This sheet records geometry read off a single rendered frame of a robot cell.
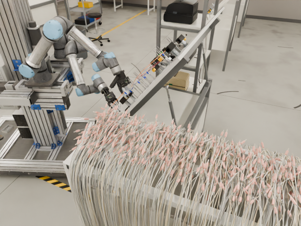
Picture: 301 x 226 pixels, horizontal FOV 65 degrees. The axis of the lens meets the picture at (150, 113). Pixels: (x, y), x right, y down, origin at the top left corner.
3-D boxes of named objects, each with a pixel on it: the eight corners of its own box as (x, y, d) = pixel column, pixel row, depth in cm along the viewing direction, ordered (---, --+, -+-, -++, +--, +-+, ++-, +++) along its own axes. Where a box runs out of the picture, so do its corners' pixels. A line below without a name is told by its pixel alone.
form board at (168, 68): (156, 79, 270) (155, 78, 270) (225, 7, 202) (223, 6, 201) (96, 145, 183) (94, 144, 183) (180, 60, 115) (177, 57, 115)
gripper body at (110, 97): (108, 101, 187) (100, 89, 190) (109, 105, 195) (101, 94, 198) (116, 96, 189) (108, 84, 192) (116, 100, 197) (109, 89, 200)
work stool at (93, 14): (83, 41, 611) (79, 13, 571) (105, 37, 634) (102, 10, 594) (90, 48, 573) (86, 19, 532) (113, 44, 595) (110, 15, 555)
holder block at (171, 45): (187, 46, 151) (176, 36, 150) (178, 56, 146) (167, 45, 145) (183, 50, 155) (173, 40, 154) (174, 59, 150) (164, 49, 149)
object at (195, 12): (162, 21, 243) (163, 1, 232) (170, 16, 260) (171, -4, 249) (191, 25, 234) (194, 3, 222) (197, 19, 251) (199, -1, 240)
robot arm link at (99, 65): (99, 68, 190) (111, 63, 186) (95, 74, 181) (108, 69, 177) (93, 59, 186) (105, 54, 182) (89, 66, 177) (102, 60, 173)
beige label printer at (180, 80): (160, 89, 290) (161, 75, 278) (165, 81, 306) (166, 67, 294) (184, 94, 281) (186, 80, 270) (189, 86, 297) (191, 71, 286)
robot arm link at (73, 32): (54, 20, 181) (105, 63, 199) (48, 24, 172) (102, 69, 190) (62, 8, 175) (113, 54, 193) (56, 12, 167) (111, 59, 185)
